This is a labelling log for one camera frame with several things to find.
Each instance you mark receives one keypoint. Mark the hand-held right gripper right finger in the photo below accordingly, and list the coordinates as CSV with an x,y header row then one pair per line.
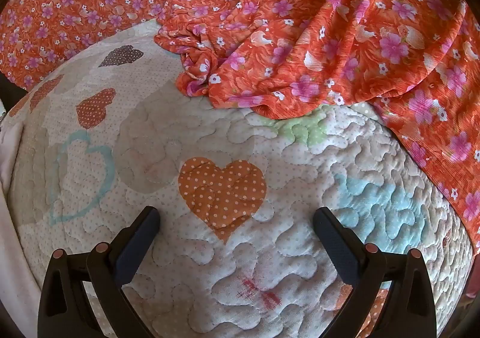
x,y
335,244

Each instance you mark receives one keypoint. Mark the orange floral garment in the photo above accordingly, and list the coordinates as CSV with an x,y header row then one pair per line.
x,y
337,41
75,4

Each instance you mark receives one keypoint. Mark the heart print quilted blanket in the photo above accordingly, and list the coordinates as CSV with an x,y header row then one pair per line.
x,y
225,135

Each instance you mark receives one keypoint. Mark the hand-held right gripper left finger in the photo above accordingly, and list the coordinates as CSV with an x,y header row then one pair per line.
x,y
137,244

